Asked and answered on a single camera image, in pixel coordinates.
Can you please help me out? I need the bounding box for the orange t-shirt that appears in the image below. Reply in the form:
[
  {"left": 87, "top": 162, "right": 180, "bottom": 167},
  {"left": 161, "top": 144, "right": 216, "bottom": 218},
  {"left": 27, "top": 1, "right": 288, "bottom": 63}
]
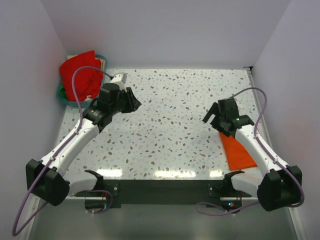
[{"left": 219, "top": 133, "right": 257, "bottom": 171}]

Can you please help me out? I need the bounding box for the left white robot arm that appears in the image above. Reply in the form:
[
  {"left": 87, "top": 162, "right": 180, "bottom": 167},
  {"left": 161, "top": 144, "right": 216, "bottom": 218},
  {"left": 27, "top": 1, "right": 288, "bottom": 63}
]
[{"left": 25, "top": 82, "right": 141, "bottom": 206}]

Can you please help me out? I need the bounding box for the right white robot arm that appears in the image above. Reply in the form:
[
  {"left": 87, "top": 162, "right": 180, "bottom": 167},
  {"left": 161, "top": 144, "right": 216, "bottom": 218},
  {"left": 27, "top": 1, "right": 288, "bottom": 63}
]
[{"left": 203, "top": 97, "right": 303, "bottom": 212}]

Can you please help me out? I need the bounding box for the red t-shirt in basket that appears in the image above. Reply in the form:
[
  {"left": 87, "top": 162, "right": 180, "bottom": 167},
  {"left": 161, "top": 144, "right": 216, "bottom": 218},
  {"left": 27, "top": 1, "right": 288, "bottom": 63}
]
[{"left": 59, "top": 50, "right": 104, "bottom": 102}]

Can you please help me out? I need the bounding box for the teal plastic basket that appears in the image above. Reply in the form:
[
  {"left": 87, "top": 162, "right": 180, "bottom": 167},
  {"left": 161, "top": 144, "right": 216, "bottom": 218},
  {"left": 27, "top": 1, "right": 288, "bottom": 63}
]
[{"left": 56, "top": 54, "right": 108, "bottom": 108}]

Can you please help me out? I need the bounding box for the green garment in basket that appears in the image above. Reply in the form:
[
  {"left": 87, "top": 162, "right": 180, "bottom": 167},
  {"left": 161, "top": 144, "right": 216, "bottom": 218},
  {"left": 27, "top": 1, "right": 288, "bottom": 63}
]
[{"left": 58, "top": 85, "right": 68, "bottom": 101}]

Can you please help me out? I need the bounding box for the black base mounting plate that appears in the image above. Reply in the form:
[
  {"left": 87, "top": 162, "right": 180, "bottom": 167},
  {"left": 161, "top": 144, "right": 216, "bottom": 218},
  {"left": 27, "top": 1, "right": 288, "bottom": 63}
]
[{"left": 74, "top": 178, "right": 253, "bottom": 209}]

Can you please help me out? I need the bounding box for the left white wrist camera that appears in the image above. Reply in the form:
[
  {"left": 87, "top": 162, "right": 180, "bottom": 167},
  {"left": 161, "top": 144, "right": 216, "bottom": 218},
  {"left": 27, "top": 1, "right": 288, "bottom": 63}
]
[{"left": 110, "top": 72, "right": 127, "bottom": 92}]

